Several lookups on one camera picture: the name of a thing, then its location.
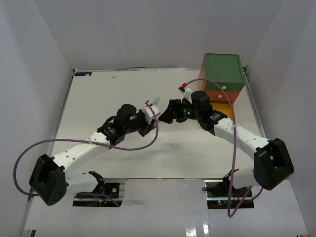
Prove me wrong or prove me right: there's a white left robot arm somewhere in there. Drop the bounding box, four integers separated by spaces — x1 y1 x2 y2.
29 101 160 206

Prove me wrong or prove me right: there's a yellow drawer box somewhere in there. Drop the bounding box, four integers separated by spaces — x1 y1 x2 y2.
197 75 235 120

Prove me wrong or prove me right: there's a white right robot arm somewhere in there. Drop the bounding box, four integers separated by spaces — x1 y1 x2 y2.
158 91 294 197

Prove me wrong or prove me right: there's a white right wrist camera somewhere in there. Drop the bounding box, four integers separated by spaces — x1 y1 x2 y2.
178 83 192 104

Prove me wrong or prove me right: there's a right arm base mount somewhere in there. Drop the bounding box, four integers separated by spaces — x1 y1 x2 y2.
202 172 248 210

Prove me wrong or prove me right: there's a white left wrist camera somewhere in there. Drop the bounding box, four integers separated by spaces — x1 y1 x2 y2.
142 100 160 123

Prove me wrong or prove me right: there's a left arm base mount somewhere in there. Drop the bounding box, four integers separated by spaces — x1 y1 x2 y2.
73 183 123 207

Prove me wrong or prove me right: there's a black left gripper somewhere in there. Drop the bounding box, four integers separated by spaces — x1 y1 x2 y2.
124 109 156 137

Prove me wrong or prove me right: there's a green drawer box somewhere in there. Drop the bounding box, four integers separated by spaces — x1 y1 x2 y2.
201 53 245 92

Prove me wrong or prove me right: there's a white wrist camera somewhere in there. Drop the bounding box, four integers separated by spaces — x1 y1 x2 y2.
142 100 160 123
178 83 192 104

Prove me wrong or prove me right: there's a blue label sticker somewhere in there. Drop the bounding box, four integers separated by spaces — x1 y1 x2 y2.
75 72 92 77

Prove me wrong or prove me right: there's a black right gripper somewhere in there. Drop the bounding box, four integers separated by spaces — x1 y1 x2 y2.
158 99 201 124

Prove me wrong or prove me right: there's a green cap highlighter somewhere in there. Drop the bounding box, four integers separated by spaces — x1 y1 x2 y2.
153 96 160 105

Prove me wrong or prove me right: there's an orange drawer box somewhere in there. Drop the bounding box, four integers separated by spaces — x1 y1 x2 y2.
197 80 240 102

